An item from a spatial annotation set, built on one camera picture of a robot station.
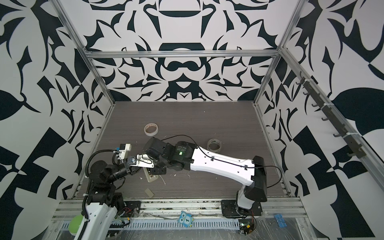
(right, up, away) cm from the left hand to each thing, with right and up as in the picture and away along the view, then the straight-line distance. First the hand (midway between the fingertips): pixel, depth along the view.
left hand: (149, 157), depth 69 cm
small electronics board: (+45, -33, +2) cm, 56 cm away
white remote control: (+1, -8, -3) cm, 9 cm away
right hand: (+1, 0, -5) cm, 5 cm away
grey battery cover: (-3, -21, +10) cm, 24 cm away
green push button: (-35, -31, +2) cm, 47 cm away
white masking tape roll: (-9, +10, +36) cm, 38 cm away
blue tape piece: (+60, -29, +1) cm, 67 cm away
